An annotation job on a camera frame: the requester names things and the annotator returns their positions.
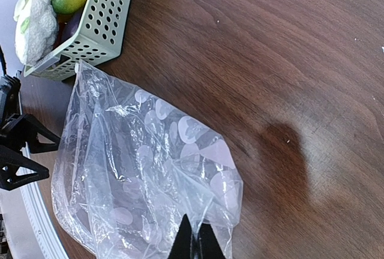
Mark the white toy cauliflower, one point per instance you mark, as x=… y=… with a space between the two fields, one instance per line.
x=36 y=30

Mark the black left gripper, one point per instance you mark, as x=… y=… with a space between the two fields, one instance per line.
x=16 y=169

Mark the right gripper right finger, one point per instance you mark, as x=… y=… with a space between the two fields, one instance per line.
x=207 y=244

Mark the front aluminium rail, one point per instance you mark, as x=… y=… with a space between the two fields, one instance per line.
x=28 y=227

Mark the clear zip top bag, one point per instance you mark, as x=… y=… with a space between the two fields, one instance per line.
x=129 y=167

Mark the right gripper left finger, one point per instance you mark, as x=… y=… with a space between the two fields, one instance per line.
x=181 y=248

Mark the green perforated plastic basket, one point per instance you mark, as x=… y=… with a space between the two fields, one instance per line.
x=98 y=39

